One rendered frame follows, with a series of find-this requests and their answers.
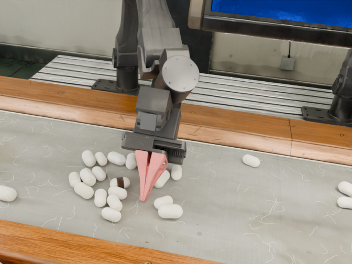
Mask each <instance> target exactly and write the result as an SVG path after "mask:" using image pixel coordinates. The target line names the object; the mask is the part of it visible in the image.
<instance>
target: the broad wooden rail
mask: <svg viewBox="0 0 352 264"><path fill-rule="evenodd" d="M137 98H138V96H134V95H127V94H118V93H113V92H107V91H99V90H93V89H85V88H81V87H74V86H67V85H60V84H53V83H46V82H39V81H32V80H25V79H18V78H11V77H7V76H0V110H2V111H8V112H14V113H21V114H27V115H34V116H40V117H46V118H53V119H59V120H66V121H70V122H76V123H83V124H89V125H96V126H102V127H109V128H115V129H122V130H128V131H134V126H135V122H136V118H137V114H138V112H137V111H135V107H136V103H137ZM180 110H181V115H182V116H181V121H180V126H179V131H178V136H177V138H178V139H184V140H190V141H197V142H203V143H207V144H214V145H220V146H227V147H233V148H240V149H246V150H253V151H259V152H266V153H272V154H277V155H283V156H289V157H296V158H302V159H309V160H315V161H321V162H328V163H334V164H341V165H345V166H351V167H352V128H350V127H343V126H336V125H329V124H322V123H315V122H308V121H304V120H297V119H290V118H283V117H276V116H269V115H262V114H255V113H248V112H241V111H234V110H229V109H222V108H216V107H208V106H202V105H194V104H188V103H181V108H180Z"/></svg>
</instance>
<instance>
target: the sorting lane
mask: <svg viewBox="0 0 352 264"><path fill-rule="evenodd" d="M123 131H128V130H122V129H115V128H109V127H102V126H96V125H89V124H83V123H76V122H70V121H66V120H59V119H53V118H46V117H40V116H34V115H27V114H21V113H14V112H8V111H2V110H0V185H3V186H6V187H9V188H13V189H14V190H15V191H16V193H17V196H16V198H15V199H14V200H13V201H10V202H8V201H3V200H0V219H3V220H7V221H12V222H18V223H23V224H28V225H33V226H38V227H43V228H48V229H54V230H59V231H63V232H68V233H73V234H78V235H83V236H89V237H94V238H99V239H104V240H110V241H115V242H118V243H124V244H129V245H134V246H139V247H145V248H150V249H155V250H161V251H166V252H171V253H174V254H180V255H185V256H190V257H195V258H201V259H206V260H211V261H216V262H221V263H226V264H352V209H351V208H342V207H340V206H339V205H338V204H337V200H338V198H340V197H342V196H344V197H350V196H348V195H346V194H344V193H342V192H341V191H340V190H339V189H338V185H339V184H340V183H341V182H344V181H345V182H348V183H350V184H352V167H351V166H345V165H341V164H334V163H328V162H321V161H315V160H309V159H302V158H296V157H289V156H283V155H277V154H272V153H266V152H259V151H253V150H246V149H240V148H233V147H227V146H220V145H214V144H207V143H203V142H197V141H190V140H184V139H177V140H181V141H185V142H186V149H187V152H186V158H184V159H183V164H182V165H179V166H180V167H181V168H182V177H181V179H179V180H174V179H173V178H172V176H171V170H172V167H173V166H174V165H178V164H172V163H168V166H167V168H166V170H167V171H168V172H169V173H170V177H169V179H168V180H167V182H166V183H165V184H164V185H163V187H161V188H156V187H154V186H153V188H152V190H151V192H150V194H149V196H148V198H147V200H146V202H142V201H141V200H140V177H139V171H138V166H136V167H135V168H134V169H128V168H127V167H126V163H125V164H124V165H122V166H119V165H117V164H114V163H111V162H109V160H108V158H107V156H108V154H109V153H110V152H112V151H114V152H117V153H120V154H122V155H124V156H125V157H126V159H127V156H128V154H130V153H135V151H132V150H126V149H123V148H122V147H121V145H122V140H121V138H122V134H123ZM129 132H133V131H129ZM86 150H89V151H91V152H92V153H93V155H94V156H95V154H96V153H97V152H102V153H103V154H104V156H105V157H106V158H107V164H106V165H104V166H101V165H99V164H98V163H97V161H96V164H95V165H94V166H92V167H88V166H86V165H85V163H84V161H83V159H82V153H83V152H84V151H86ZM244 155H251V156H254V157H257V158H258V159H259V160H260V164H259V166H257V167H252V166H249V165H247V164H245V163H244V162H243V156H244ZM95 166H98V167H100V168H101V169H102V170H103V171H104V172H105V173H106V178H105V179H104V180H103V181H99V180H97V179H96V182H95V184H94V185H93V186H91V188H92V189H93V191H94V194H93V196H92V197H91V198H90V199H85V198H83V197H82V196H80V195H78V194H77V193H76V192H75V190H74V188H73V187H72V186H71V185H70V182H69V175H70V173H72V172H77V173H78V174H80V171H81V170H82V169H84V168H88V169H90V170H92V169H93V168H94V167H95ZM120 177H127V178H128V179H129V180H130V185H129V187H127V188H124V189H125V190H126V191H127V197H126V198H125V199H123V200H120V201H121V203H122V205H123V207H122V209H121V210H120V211H119V212H120V213H121V219H120V220H119V221H118V222H112V221H109V220H107V219H105V218H103V216H102V210H103V209H104V208H106V207H110V206H109V205H108V203H107V198H108V196H109V194H108V189H109V188H110V187H111V186H110V181H111V180H112V179H114V178H120ZM98 189H104V190H105V191H106V204H105V205H104V206H103V207H98V206H96V205H95V203H94V200H95V192H96V190H98ZM167 195H168V196H171V197H172V199H173V203H172V204H177V205H179V206H181V207H182V209H183V213H182V215H181V216H180V217H179V218H162V217H161V216H160V215H159V214H158V209H157V208H155V206H154V201H155V200H156V199H157V198H160V197H164V196H167Z"/></svg>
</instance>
